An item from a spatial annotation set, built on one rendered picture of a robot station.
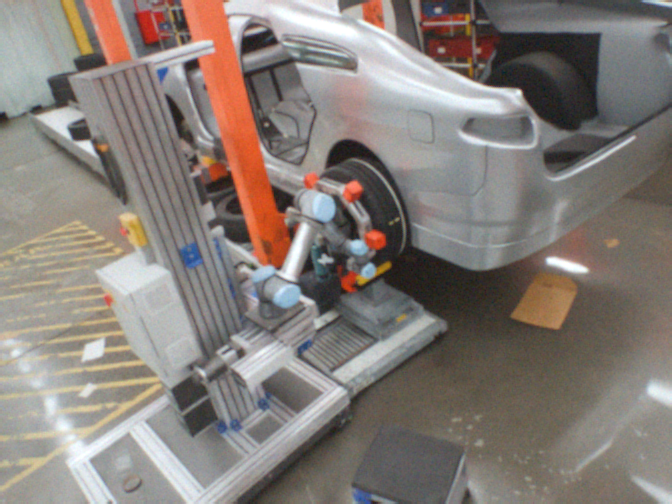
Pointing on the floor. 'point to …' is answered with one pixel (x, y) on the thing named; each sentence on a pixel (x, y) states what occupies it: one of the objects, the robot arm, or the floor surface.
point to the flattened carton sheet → (546, 301)
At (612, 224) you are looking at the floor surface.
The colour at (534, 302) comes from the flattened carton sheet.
